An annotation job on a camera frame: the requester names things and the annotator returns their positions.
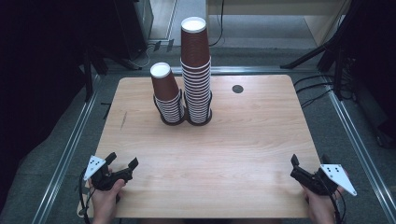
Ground right hand-held gripper cable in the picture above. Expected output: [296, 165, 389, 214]
[323, 176, 347, 224]

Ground black metal stand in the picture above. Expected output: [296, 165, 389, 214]
[81, 46, 109, 102]

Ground white floor cable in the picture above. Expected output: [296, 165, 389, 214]
[129, 42, 158, 70]

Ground black wire cup holder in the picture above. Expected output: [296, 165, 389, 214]
[152, 88, 214, 127]

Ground aluminium frame rail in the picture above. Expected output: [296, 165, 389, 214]
[31, 74, 102, 224]
[323, 76, 396, 224]

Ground person's right hand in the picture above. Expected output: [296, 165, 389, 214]
[302, 185, 346, 224]

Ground black computer tower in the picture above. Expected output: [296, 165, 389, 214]
[112, 0, 154, 61]

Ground black tripod stand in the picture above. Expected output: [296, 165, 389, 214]
[279, 0, 358, 101]

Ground hand-held gripper cable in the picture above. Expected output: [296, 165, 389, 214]
[323, 176, 347, 224]
[79, 167, 96, 224]

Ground black hanging cable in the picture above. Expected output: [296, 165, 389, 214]
[207, 0, 226, 49]

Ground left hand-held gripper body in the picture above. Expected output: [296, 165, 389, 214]
[83, 155, 134, 191]

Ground tall stack of brown cups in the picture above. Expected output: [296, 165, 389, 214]
[180, 58, 213, 125]

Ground black floor cables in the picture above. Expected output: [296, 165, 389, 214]
[293, 74, 335, 109]

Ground person's left hand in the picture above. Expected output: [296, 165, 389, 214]
[88, 178, 127, 224]

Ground left hand-held gripper cable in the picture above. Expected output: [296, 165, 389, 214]
[79, 167, 96, 224]

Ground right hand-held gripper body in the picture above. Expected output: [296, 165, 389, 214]
[290, 163, 359, 197]

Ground short stack of brown cups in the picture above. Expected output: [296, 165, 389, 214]
[149, 62, 186, 124]

